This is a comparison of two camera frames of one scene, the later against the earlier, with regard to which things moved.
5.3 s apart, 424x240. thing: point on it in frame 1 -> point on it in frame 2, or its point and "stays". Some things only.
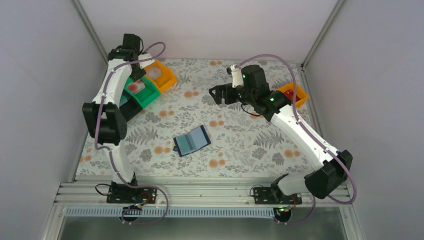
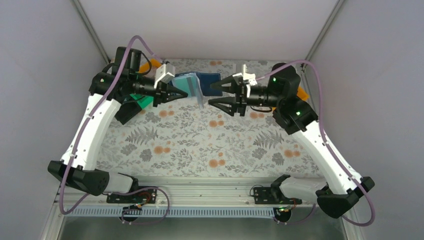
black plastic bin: [129, 106] stays
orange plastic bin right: [299, 92] stays
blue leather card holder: [196, 139] -> [197, 85]
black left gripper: [138, 72] -> [159, 94]
